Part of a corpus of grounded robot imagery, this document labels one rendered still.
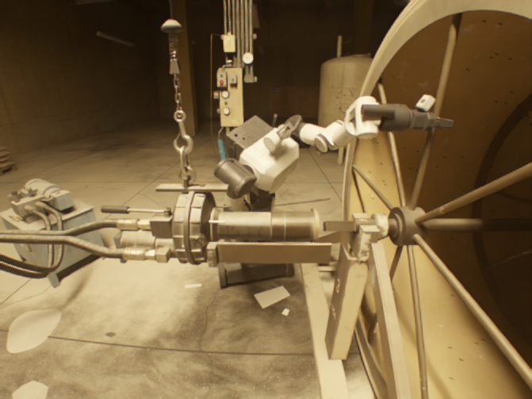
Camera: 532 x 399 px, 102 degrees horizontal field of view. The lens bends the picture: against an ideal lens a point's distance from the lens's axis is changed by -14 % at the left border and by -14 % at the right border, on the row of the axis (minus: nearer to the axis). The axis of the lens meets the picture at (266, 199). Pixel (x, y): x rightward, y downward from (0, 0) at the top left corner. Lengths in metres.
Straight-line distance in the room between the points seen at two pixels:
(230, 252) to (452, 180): 1.68
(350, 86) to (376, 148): 3.64
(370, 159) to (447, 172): 0.59
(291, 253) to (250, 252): 0.14
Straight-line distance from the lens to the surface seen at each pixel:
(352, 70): 5.34
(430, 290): 1.96
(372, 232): 0.94
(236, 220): 0.90
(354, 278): 1.06
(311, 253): 0.91
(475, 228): 1.22
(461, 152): 2.08
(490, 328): 0.79
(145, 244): 1.04
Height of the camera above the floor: 1.38
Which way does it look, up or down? 23 degrees down
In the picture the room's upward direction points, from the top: straight up
